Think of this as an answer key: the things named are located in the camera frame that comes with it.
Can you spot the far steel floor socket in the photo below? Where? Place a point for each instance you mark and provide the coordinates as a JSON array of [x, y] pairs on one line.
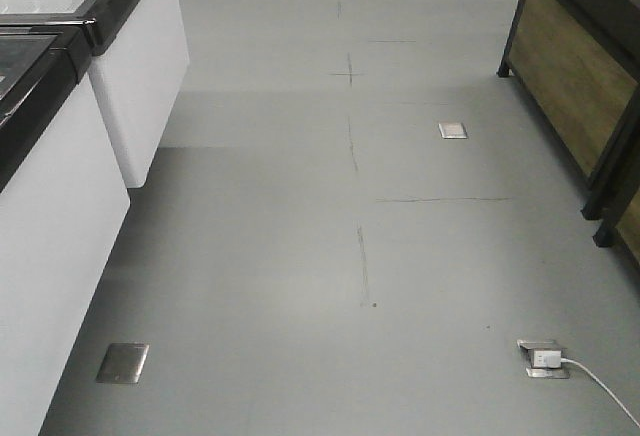
[[452, 130]]

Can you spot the far white chest freezer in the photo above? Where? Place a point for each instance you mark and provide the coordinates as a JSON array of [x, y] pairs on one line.
[[139, 59]]

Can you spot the white chest freezer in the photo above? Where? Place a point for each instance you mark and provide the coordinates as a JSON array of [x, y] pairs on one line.
[[63, 201], [139, 59]]

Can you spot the near white chest freezer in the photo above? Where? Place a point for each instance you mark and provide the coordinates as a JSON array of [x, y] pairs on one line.
[[63, 201]]

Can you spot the closed steel floor socket left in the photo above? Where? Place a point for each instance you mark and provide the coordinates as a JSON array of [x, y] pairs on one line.
[[123, 363]]

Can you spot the open steel floor socket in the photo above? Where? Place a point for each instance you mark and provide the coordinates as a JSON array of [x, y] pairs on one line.
[[526, 344]]

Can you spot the white power adapter plug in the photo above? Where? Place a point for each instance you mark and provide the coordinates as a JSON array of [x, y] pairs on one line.
[[545, 358]]

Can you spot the wooden display stand black frame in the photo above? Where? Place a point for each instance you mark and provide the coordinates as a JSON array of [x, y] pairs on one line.
[[579, 62]]

